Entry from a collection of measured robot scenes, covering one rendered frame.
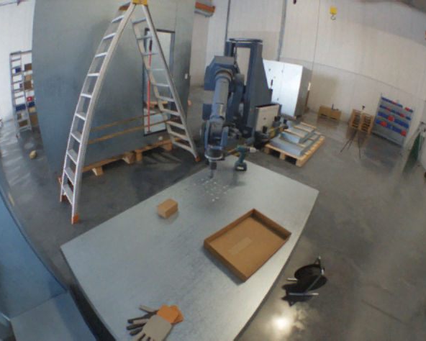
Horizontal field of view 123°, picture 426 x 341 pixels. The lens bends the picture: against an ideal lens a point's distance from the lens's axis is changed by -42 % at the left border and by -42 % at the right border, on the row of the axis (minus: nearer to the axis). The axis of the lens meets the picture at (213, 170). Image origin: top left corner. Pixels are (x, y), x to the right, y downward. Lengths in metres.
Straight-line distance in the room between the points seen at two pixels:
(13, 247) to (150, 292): 0.87
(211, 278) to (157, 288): 0.26
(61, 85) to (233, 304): 2.77
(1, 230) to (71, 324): 0.78
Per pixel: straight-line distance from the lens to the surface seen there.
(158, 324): 0.86
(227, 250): 1.09
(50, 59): 2.79
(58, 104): 2.81
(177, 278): 0.98
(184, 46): 3.67
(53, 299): 1.79
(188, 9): 3.81
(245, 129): 3.68
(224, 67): 2.15
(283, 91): 8.04
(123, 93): 3.06
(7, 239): 1.35
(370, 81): 11.93
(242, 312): 0.93
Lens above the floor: 1.51
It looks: 30 degrees down
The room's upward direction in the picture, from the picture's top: 6 degrees clockwise
